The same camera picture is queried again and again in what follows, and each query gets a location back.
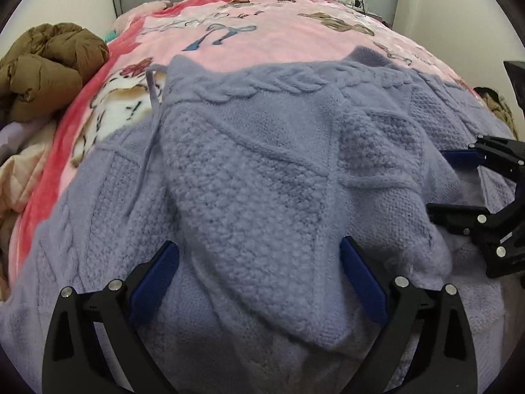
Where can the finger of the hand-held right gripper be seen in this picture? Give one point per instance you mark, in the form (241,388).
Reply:
(455,216)
(459,156)

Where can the purple knit sweater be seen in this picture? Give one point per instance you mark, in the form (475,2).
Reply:
(246,172)

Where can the lavender cloth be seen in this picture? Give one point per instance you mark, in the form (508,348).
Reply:
(10,137)

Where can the beige quilted garment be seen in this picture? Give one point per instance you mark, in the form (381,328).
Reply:
(20,188)

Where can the fur trimmed garment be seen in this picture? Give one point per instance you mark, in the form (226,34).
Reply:
(498,106)

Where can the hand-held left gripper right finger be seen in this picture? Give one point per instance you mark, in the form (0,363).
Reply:
(363,281)

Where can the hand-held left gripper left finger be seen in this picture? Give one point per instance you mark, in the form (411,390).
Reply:
(158,279)

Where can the pink printed blanket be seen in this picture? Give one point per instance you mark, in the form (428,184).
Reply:
(287,33)

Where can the brown puffer jacket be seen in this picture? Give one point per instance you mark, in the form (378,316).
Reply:
(49,65)

